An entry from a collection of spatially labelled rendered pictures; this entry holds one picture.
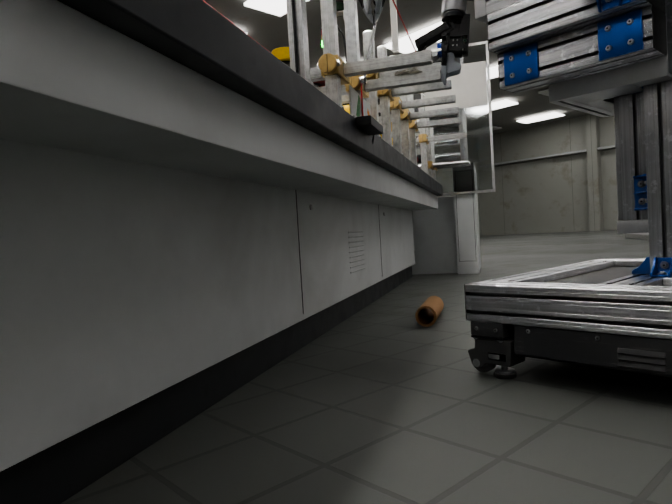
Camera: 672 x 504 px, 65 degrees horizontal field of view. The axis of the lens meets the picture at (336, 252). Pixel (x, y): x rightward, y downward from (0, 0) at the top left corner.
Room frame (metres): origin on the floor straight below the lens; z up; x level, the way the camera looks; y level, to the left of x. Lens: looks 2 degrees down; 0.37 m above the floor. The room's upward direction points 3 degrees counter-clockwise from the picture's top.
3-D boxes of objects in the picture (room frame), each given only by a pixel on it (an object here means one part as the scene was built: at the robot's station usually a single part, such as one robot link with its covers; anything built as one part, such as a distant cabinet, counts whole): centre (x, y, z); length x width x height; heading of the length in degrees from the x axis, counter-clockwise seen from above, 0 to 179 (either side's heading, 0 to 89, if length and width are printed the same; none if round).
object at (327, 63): (1.47, -0.03, 0.83); 0.13 x 0.06 x 0.05; 163
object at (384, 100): (2.16, -0.24, 0.89); 0.03 x 0.03 x 0.48; 73
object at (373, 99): (1.93, -0.16, 0.86); 0.03 x 0.03 x 0.48; 73
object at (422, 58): (1.47, -0.08, 0.82); 0.43 x 0.03 x 0.04; 73
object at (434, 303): (2.12, -0.37, 0.04); 0.30 x 0.08 x 0.08; 163
